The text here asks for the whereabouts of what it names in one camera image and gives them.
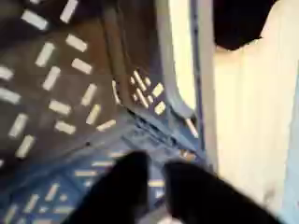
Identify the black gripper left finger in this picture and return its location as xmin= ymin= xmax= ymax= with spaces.
xmin=61 ymin=150 xmax=150 ymax=224

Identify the grey slotted plastic basket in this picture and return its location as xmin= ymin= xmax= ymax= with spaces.
xmin=0 ymin=0 xmax=220 ymax=224

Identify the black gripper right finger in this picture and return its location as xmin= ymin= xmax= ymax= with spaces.
xmin=164 ymin=160 xmax=283 ymax=224

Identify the black sock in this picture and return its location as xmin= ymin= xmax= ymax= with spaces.
xmin=212 ymin=0 xmax=278 ymax=51

